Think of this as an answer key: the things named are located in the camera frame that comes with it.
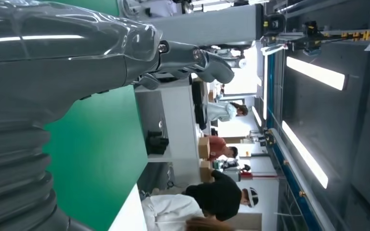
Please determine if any person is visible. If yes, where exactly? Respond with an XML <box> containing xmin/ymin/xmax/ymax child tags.
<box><xmin>206</xmin><ymin>135</ymin><xmax>239</xmax><ymax>162</ymax></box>
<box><xmin>206</xmin><ymin>101</ymin><xmax>250</xmax><ymax>123</ymax></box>
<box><xmin>184</xmin><ymin>169</ymin><xmax>260</xmax><ymax>223</ymax></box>
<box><xmin>141</xmin><ymin>193</ymin><xmax>237</xmax><ymax>231</ymax></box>

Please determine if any brown cardboard box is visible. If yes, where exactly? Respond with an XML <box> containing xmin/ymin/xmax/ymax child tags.
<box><xmin>198</xmin><ymin>137</ymin><xmax>211</xmax><ymax>160</ymax></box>
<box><xmin>199</xmin><ymin>160</ymin><xmax>213</xmax><ymax>183</ymax></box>

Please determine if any long white ceiling light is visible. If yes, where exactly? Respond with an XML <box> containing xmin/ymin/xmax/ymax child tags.
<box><xmin>286</xmin><ymin>56</ymin><xmax>346</xmax><ymax>91</ymax></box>
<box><xmin>281</xmin><ymin>120</ymin><xmax>329</xmax><ymax>189</ymax></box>

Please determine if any blue gantry rail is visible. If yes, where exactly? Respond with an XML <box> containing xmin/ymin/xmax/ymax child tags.
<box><xmin>265</xmin><ymin>53</ymin><xmax>324</xmax><ymax>231</ymax></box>

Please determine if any black monitor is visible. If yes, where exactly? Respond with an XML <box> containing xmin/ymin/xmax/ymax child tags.
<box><xmin>191</xmin><ymin>79</ymin><xmax>209</xmax><ymax>131</ymax></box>

